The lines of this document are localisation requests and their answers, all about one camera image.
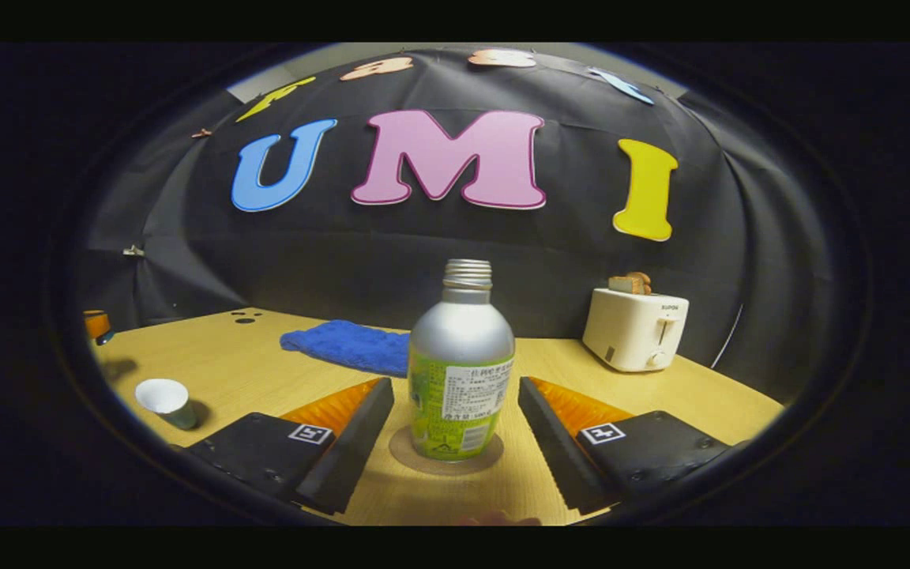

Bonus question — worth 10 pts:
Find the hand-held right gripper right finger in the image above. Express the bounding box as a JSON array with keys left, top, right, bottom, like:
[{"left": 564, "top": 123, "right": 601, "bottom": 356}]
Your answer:
[{"left": 517, "top": 376, "right": 732, "bottom": 514}]

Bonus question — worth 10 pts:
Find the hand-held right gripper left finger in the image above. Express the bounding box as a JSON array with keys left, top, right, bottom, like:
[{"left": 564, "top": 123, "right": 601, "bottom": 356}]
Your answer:
[{"left": 186, "top": 377, "right": 397, "bottom": 517}]

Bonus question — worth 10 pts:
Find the round brown coaster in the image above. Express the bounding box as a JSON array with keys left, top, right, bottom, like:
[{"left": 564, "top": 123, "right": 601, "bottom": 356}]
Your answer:
[{"left": 389, "top": 424, "right": 505, "bottom": 477}]

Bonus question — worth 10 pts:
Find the teal white teacup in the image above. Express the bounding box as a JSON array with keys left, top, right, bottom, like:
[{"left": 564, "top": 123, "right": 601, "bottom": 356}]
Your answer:
[{"left": 134, "top": 378, "right": 200, "bottom": 431}]

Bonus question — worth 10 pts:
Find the silver green water bottle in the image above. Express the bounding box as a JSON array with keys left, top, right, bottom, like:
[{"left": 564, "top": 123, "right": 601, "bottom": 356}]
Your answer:
[{"left": 408, "top": 258, "right": 517, "bottom": 462}]

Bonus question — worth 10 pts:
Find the blue towel cloth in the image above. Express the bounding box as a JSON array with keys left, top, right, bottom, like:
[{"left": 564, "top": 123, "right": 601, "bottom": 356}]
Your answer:
[{"left": 280, "top": 318, "right": 413, "bottom": 379}]

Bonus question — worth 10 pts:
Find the white toaster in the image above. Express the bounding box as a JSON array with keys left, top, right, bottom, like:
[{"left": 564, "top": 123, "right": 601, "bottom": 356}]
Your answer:
[{"left": 582, "top": 287, "right": 690, "bottom": 374}]

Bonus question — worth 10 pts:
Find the black backdrop cloth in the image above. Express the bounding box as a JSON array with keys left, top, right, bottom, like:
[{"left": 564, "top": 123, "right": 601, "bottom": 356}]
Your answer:
[{"left": 76, "top": 47, "right": 847, "bottom": 404}]

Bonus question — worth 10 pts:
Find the white power cable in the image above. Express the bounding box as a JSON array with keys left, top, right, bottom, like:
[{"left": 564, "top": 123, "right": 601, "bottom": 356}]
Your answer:
[{"left": 710, "top": 303, "right": 745, "bottom": 371}]

